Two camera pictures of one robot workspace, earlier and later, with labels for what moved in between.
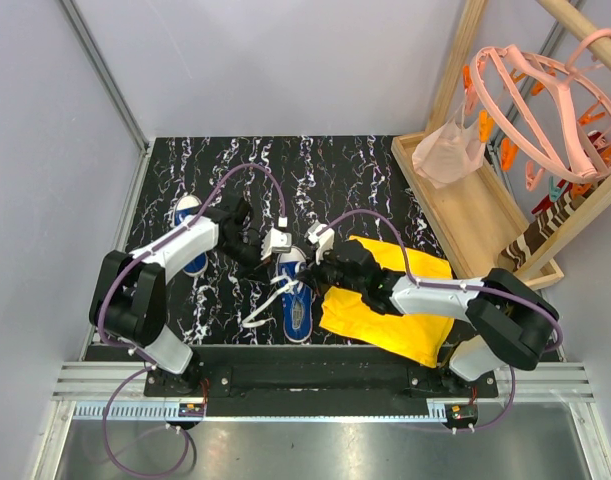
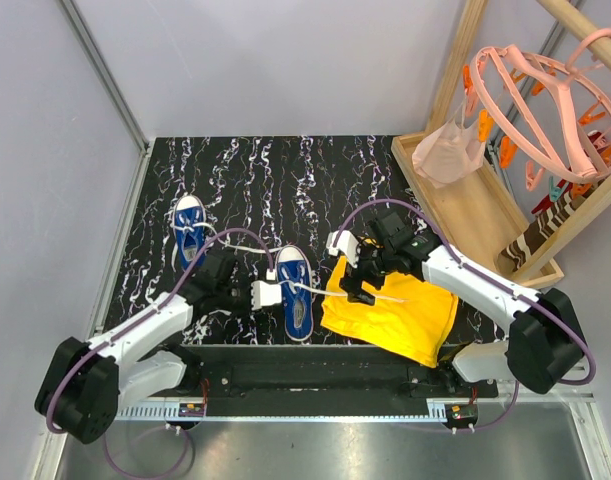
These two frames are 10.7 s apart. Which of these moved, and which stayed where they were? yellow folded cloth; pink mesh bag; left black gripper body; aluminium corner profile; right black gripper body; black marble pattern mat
Moved: right black gripper body; left black gripper body
Stayed: yellow folded cloth; black marble pattern mat; aluminium corner profile; pink mesh bag
